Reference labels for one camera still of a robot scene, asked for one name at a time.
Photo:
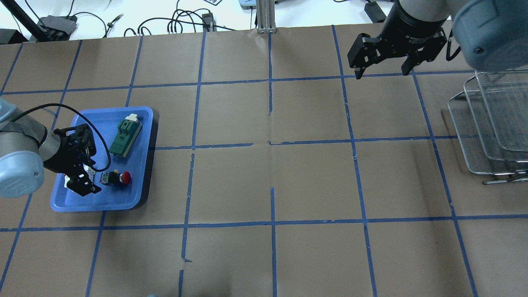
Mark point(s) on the red emergency stop button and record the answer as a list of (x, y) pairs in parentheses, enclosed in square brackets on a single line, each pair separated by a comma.
[(115, 178)]

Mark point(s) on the wire mesh shelf rack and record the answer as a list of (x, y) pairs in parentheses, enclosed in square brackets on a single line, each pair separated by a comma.
[(490, 117)]

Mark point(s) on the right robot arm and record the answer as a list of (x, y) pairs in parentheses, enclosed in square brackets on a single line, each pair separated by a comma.
[(492, 34)]

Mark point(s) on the black camera stand base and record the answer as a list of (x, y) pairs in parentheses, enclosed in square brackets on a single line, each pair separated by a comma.
[(52, 28)]

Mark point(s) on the black power adapter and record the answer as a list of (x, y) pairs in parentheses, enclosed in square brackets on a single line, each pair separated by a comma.
[(374, 12)]

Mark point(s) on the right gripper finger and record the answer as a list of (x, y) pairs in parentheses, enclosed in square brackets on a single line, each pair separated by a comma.
[(412, 60), (364, 52)]

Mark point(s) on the aluminium frame post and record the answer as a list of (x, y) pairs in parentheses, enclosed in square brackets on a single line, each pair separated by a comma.
[(266, 16)]

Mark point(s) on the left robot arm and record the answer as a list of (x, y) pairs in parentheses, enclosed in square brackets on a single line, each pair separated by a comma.
[(28, 147)]

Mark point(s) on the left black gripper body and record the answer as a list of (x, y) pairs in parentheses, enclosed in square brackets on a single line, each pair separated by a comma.
[(65, 162)]

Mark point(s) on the blue plastic tray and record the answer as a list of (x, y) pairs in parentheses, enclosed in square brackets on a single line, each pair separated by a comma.
[(138, 163)]

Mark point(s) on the white circuit breaker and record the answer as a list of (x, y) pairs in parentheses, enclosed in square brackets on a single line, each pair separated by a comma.
[(84, 180)]

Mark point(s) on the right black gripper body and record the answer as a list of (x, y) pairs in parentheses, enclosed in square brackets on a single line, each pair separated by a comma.
[(413, 25)]

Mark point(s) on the green relay module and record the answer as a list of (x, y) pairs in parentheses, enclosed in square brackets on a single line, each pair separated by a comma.
[(128, 130)]

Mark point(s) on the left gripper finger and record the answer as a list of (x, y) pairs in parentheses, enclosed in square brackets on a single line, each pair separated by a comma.
[(82, 191), (86, 140)]

